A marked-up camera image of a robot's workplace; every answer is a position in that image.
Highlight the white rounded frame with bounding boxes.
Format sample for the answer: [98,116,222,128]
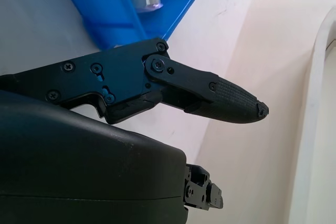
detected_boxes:
[299,5,336,224]

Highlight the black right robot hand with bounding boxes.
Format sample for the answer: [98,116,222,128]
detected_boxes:
[0,38,270,224]

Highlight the blue plastic tray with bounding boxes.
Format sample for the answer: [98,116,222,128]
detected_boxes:
[53,0,207,52]

